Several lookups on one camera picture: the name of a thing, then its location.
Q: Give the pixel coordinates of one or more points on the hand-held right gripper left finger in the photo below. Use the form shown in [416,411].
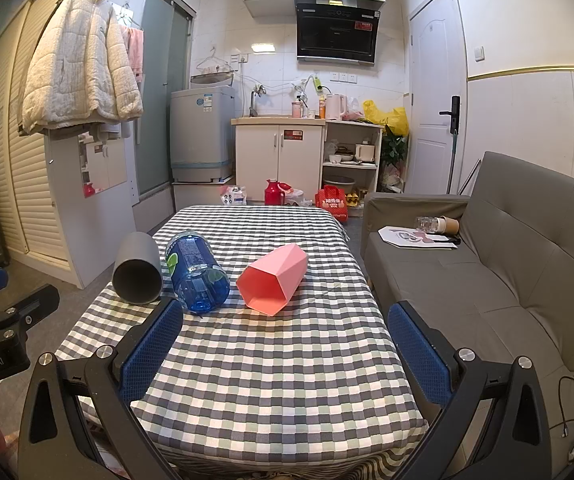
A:
[149,350]

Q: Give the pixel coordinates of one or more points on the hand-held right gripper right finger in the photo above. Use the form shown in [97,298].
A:
[419,355]

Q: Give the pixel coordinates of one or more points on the pink faceted cup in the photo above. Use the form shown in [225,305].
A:
[277,272]

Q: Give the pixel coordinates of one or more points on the grey cup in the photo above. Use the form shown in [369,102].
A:
[137,280]

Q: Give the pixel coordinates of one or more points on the clear glass cup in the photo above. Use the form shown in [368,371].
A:
[427,224]

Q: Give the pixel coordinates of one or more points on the brown paper cup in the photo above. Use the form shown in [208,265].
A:
[450,226]

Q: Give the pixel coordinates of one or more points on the grey sofa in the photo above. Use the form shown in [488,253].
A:
[467,290]

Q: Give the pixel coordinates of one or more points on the blue transparent water bottle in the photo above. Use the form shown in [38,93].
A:
[194,267]

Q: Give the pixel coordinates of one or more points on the louvered wardrobe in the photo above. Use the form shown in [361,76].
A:
[32,200]

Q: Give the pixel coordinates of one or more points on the checkered tablecloth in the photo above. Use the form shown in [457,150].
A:
[267,375]

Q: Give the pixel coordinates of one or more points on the red shopping bag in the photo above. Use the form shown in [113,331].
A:
[333,205]

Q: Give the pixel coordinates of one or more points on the white packet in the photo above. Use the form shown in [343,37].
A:
[233,195]

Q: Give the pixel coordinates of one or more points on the grey washbasin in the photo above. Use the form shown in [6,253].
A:
[339,185]

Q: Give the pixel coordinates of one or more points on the red thermos jug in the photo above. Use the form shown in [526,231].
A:
[273,194]

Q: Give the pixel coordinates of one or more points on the white open shelf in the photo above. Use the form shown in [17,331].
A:
[378,160]

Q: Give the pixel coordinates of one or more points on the green potted plant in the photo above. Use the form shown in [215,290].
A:
[396,147]

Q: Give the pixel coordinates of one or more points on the grey washing machine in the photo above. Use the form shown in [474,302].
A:
[199,135]

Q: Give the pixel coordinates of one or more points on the white sink cabinet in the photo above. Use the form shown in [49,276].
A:
[277,160]

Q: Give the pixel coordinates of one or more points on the white padded jacket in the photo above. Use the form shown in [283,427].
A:
[82,70]

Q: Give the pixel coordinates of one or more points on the frosted glass sliding door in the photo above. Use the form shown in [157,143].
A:
[159,110]

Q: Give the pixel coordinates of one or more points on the yellow plastic bag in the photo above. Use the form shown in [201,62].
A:
[387,115]

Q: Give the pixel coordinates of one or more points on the black door lock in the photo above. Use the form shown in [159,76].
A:
[454,110]

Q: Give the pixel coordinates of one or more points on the white electric kettle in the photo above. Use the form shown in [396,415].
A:
[336,107]

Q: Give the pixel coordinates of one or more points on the orange bottle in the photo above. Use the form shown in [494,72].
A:
[322,107]

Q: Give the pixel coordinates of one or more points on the pink towel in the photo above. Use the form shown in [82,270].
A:
[137,52]

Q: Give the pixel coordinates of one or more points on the pink tumbler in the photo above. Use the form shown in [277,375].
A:
[297,110]

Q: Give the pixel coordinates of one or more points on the metal faucet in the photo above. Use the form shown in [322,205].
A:
[256,97]

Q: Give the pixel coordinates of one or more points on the metal basin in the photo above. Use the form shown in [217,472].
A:
[211,80]

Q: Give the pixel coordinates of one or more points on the green power strip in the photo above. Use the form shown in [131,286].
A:
[317,83]

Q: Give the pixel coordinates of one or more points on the white door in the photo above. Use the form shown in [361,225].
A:
[434,60]

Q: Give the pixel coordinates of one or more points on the black range hood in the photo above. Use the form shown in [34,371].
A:
[337,30]

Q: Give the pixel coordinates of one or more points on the small wall mirror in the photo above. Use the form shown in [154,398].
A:
[104,165]

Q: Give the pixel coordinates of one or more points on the white wall switch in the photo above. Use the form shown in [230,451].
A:
[479,53]

